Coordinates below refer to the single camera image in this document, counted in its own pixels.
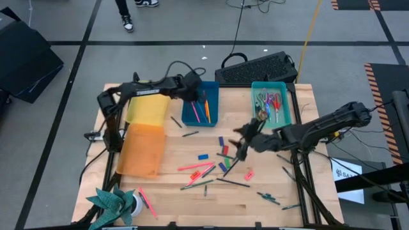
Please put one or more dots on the pink eraser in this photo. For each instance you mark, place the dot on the pink eraser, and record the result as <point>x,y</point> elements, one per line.
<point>249,175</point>

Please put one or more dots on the pink pencil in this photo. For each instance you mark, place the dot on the pink pencil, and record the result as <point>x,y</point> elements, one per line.
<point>199,175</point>
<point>147,202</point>
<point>195,112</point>
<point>195,166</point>

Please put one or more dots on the orange pencil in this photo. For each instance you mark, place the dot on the orange pencil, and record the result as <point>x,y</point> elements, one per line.
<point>207,111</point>

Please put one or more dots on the person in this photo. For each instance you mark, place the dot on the person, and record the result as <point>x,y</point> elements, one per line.
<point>128,24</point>

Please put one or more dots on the green artificial plant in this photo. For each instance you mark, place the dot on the green artificial plant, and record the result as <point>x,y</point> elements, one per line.
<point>112,204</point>

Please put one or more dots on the striped-edge black floor mat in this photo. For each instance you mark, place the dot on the striped-edge black floor mat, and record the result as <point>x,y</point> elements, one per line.
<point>351,4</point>
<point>390,80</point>

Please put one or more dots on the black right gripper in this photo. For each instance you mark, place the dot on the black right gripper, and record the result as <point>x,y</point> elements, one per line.
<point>265,142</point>

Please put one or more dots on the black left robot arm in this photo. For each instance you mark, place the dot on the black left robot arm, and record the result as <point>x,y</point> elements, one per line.
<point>128,87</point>

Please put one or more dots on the teal plastic bin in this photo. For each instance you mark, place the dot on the teal plastic bin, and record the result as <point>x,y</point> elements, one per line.
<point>285,96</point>

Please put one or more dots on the dark navy pencil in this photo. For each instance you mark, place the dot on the dark navy pencil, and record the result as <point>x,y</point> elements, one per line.
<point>230,168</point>
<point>233,182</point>

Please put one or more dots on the green eraser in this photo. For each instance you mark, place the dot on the green eraser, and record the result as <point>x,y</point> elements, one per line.
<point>227,163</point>

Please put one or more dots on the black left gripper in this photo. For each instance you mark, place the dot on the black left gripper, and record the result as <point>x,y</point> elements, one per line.
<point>190,86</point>

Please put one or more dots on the white plant pot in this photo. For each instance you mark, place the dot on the white plant pot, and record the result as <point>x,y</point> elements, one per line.
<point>137,206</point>

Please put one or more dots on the purple eraser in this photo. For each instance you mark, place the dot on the purple eraser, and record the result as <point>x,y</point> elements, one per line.
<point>222,167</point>

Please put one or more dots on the blue pencil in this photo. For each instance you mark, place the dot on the blue pencil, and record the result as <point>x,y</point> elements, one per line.
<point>202,113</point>

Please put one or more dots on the dark blue eraser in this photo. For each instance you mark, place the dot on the dark blue eraser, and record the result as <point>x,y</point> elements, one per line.
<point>221,141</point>

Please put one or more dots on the orange eraser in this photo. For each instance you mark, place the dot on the orange eraser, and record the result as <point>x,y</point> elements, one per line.
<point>195,175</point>

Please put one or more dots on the black equipment stand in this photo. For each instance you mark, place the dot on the black equipment stand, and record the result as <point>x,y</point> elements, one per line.
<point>401,108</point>

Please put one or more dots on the black floor case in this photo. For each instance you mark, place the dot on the black floor case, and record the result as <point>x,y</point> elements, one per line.
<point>25,57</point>

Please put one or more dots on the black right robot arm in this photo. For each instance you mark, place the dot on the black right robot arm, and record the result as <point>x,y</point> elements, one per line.
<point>335,121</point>

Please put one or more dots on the red eraser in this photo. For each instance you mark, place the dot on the red eraser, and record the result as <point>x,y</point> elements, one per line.
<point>225,150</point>

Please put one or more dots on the blue plastic bin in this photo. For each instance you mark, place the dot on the blue plastic bin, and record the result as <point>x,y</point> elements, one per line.
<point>213,108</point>

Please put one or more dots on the orange plastic bin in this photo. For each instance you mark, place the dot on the orange plastic bin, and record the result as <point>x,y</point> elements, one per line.
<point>140,153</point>

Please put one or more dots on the yellow plastic bin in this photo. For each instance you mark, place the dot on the yellow plastic bin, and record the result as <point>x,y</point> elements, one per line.
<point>147,110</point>

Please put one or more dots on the white paper sign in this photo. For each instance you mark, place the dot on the white paper sign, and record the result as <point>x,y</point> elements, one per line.
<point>343,169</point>

